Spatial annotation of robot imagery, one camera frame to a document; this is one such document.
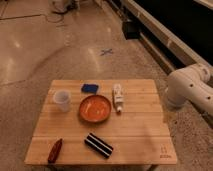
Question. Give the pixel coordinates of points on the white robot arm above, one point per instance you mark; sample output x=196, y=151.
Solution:
x=190, y=84

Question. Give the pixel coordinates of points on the orange ceramic bowl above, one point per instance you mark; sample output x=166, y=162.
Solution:
x=95, y=108

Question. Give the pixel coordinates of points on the white tube bottle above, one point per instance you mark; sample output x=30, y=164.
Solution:
x=118, y=98

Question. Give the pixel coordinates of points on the blue sponge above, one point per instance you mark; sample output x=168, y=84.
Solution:
x=90, y=88

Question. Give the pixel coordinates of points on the wooden table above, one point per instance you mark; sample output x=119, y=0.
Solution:
x=138, y=134

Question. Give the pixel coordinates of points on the black box on floor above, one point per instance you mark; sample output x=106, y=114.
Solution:
x=130, y=30

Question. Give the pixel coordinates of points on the black white striped box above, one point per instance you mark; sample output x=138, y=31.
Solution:
x=99, y=145

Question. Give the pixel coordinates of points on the white object on floor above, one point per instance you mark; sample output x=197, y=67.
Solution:
x=62, y=6

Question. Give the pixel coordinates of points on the long grey rail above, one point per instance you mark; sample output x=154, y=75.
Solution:
x=181, y=29

